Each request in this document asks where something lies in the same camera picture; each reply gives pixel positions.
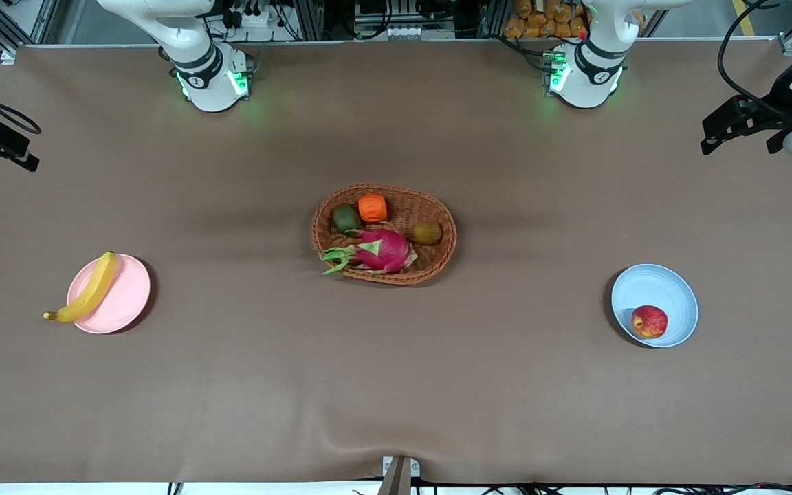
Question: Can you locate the brown table cloth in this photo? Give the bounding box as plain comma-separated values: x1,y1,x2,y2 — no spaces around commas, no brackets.
0,41,792,485

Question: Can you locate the light blue round plate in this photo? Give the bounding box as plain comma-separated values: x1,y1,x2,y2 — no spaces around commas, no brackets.
610,263,699,348

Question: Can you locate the yellow banana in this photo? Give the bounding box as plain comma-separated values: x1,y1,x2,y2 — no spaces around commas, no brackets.
43,251,118,322

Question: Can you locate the pink dragon fruit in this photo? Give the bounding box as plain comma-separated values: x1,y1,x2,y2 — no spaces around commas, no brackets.
318,228,418,276

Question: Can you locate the orange ribbed fruit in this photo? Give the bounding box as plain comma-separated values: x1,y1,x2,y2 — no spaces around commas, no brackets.
358,195,389,223

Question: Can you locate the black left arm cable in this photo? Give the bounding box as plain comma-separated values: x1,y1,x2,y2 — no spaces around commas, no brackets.
716,0,792,119

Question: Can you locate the pile of orange packaged snacks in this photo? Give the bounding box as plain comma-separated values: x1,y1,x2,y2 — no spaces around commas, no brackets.
504,0,589,39

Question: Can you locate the red yellow apple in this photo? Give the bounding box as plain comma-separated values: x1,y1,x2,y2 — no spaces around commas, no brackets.
631,305,669,339

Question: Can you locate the brown wicker basket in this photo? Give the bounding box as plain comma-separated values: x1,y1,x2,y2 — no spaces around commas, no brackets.
311,181,458,286

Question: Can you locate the grey metal camera mount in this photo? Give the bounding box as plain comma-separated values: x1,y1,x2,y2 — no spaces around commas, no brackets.
379,456,421,495

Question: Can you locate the dark green avocado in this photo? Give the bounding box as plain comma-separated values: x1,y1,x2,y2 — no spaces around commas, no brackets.
332,203,362,234

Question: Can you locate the white power strip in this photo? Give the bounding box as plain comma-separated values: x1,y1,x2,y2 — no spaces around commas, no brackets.
230,0,273,28

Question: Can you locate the olive brown kiwi fruit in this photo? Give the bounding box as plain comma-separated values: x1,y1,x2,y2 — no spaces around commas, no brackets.
412,220,443,246

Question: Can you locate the white terminal block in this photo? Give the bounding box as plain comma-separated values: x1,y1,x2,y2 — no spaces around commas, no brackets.
381,24,438,41

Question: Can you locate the pink round plate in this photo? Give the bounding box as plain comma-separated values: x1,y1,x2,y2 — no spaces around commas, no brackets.
66,254,152,335

